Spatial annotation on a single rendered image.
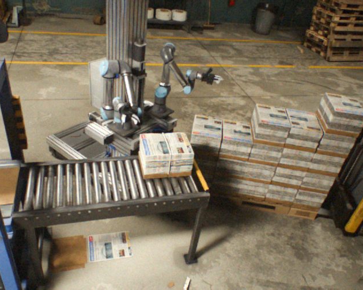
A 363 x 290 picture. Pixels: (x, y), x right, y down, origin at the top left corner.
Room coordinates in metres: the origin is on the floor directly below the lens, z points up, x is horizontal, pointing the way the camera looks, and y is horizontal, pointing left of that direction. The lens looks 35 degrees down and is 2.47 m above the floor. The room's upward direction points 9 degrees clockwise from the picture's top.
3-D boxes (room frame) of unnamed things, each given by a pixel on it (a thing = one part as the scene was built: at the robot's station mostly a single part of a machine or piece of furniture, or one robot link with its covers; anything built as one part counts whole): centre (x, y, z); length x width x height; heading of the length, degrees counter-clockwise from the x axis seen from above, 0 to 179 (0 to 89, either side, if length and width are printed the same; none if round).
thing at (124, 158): (2.05, 0.54, 0.74); 1.34 x 0.05 x 0.12; 111
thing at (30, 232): (1.38, 0.92, 0.34); 0.06 x 0.06 x 0.68; 21
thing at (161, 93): (2.94, 0.28, 0.98); 0.13 x 0.12 x 0.14; 173
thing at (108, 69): (2.45, 0.67, 1.19); 0.15 x 0.12 x 0.55; 121
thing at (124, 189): (1.84, 0.40, 0.77); 0.47 x 0.05 x 0.05; 21
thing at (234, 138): (2.74, -0.66, 0.42); 1.17 x 0.39 x 0.83; 88
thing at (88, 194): (1.75, 0.64, 0.77); 0.47 x 0.05 x 0.05; 21
